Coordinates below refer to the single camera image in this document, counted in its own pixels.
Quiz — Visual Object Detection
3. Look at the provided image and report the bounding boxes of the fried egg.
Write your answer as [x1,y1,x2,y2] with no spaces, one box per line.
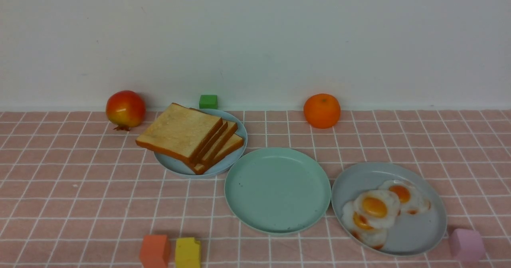
[378,179,431,215]
[353,189,401,230]
[341,201,388,250]

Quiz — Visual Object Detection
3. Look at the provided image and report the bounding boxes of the green foam cube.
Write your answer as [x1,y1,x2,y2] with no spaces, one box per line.
[199,95,218,109]

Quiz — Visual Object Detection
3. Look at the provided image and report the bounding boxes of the orange tangerine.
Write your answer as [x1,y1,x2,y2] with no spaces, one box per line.
[303,93,341,129]

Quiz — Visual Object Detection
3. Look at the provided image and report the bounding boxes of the teal green centre plate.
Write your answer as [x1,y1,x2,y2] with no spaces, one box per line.
[224,147,331,235]

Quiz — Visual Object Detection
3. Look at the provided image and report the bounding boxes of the light blue bread plate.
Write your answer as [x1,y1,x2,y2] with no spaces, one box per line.
[155,109,248,179]

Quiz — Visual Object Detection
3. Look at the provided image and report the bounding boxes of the red yellow pomegranate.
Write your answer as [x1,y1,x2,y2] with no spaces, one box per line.
[105,90,146,131]

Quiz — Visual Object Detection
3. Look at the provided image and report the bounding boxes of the yellow foam block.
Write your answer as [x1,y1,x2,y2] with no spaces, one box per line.
[175,237,202,268]

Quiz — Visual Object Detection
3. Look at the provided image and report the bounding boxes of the orange foam block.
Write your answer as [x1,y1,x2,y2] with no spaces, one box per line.
[139,234,171,268]

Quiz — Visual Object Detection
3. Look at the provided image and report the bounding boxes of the grey blue egg plate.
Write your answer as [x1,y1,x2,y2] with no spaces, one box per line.
[331,162,447,257]

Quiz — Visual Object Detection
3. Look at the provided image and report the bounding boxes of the pink checkered tablecloth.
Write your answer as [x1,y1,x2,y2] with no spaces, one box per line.
[0,110,511,268]

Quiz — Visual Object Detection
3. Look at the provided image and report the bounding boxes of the pink foam cube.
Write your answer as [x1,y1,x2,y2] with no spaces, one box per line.
[449,228,487,262]

